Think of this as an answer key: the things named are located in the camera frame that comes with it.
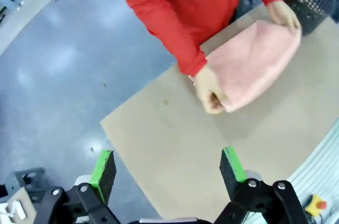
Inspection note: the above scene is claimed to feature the grey metal frame stand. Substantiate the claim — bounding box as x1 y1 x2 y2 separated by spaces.
4 167 50 203

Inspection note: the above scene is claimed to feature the pink terry towel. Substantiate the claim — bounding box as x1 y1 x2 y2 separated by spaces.
205 20 303 113

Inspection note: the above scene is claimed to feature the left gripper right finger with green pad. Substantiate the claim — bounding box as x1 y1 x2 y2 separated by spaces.
213 145 309 224

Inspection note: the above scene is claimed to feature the dark grey perforated laundry basket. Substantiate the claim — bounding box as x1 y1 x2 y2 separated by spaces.
280 0 335 37

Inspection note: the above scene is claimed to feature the person's left hand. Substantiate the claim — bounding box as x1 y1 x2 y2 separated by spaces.
266 0 302 33

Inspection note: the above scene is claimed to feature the cardboard box with white parts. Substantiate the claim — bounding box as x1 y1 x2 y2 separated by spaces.
0 188 37 224

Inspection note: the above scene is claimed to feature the person's right hand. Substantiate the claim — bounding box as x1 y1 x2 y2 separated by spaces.
193 64 231 115

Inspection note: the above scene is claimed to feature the person's right forearm red sleeve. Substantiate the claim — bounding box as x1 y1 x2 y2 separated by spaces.
144 17 209 78

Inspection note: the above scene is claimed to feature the yellow emergency stop button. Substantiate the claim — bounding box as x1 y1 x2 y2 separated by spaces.
304 194 328 218

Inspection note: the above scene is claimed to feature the aluminium frame rail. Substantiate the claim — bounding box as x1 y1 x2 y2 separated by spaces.
250 119 339 224

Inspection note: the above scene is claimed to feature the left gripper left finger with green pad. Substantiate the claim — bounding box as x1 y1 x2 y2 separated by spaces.
33 149 121 224

